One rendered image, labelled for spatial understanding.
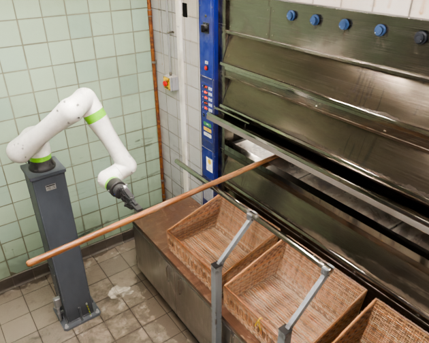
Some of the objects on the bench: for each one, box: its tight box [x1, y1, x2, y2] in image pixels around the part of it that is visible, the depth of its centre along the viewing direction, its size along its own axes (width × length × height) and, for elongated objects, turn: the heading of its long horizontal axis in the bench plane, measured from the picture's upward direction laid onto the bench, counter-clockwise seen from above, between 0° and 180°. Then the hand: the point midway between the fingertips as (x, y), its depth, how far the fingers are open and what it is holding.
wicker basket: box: [167, 191, 281, 296], centre depth 256 cm, size 49×56×28 cm
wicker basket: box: [223, 235, 368, 343], centre depth 213 cm, size 49×56×28 cm
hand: (136, 207), depth 202 cm, fingers closed
